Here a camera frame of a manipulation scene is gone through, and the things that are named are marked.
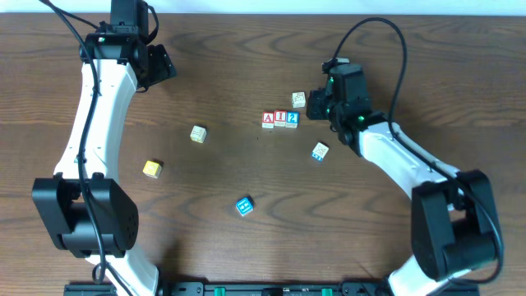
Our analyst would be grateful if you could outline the white picture block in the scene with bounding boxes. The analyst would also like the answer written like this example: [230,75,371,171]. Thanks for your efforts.
[291,92,307,109]

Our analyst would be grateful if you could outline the blue number 2 block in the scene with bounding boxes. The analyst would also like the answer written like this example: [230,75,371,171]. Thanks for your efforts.
[285,112,299,128]

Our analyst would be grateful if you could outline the red letter I block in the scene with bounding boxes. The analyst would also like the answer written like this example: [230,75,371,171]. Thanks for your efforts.
[274,110,288,127]

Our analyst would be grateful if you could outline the red letter A block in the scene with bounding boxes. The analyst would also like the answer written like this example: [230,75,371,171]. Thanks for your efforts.
[261,112,275,128]

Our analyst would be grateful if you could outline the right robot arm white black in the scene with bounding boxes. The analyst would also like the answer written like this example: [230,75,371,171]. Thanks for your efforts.
[307,58,503,295]

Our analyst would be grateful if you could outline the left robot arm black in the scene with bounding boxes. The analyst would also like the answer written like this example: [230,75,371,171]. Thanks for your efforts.
[32,0,177,295]

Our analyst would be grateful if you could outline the white block blue edge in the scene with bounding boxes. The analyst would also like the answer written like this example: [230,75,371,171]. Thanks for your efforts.
[311,142,330,162]

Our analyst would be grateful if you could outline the cream plain block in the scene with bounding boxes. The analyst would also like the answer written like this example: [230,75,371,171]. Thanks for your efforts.
[190,126,207,143]

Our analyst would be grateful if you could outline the blue letter H block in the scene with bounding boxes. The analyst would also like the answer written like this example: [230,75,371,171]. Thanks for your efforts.
[235,197,254,216]

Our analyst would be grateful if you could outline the yellow block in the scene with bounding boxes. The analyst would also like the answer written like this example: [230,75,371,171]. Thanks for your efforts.
[142,160,162,178]

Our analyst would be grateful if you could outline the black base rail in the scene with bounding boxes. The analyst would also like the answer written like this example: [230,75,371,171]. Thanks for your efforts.
[63,281,480,296]

